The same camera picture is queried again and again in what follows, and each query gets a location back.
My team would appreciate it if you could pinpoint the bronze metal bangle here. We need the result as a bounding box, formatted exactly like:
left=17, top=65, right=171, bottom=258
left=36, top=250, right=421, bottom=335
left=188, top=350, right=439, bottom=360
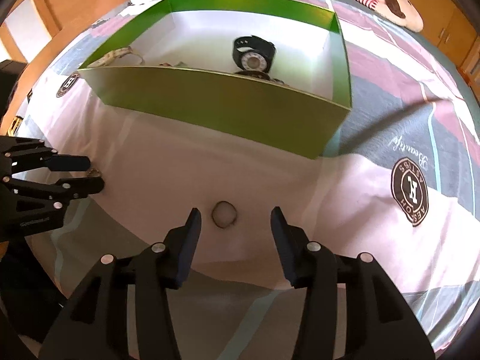
left=235, top=70, right=271, bottom=81

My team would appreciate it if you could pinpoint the pink grey bedsheet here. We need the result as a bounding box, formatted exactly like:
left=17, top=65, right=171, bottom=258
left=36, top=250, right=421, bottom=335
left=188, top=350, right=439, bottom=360
left=19, top=0, right=479, bottom=359

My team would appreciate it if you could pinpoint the wooden headboard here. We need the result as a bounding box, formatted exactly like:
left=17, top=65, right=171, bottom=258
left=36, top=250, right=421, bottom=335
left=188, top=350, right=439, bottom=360
left=1, top=0, right=128, bottom=134

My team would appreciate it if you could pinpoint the black wrist watch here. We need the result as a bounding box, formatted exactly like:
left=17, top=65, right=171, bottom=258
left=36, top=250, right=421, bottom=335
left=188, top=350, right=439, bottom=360
left=232, top=36, right=276, bottom=73

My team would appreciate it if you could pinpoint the green cardboard box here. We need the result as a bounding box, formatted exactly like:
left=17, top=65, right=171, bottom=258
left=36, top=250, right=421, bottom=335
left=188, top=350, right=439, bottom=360
left=79, top=0, right=352, bottom=158

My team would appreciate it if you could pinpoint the wooden wardrobe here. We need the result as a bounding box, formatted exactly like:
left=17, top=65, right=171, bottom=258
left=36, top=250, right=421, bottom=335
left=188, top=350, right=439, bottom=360
left=409, top=0, right=479, bottom=85

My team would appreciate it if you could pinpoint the small dark ring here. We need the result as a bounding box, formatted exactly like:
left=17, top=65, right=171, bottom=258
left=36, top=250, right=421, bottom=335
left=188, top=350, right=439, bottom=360
left=211, top=201, right=239, bottom=229

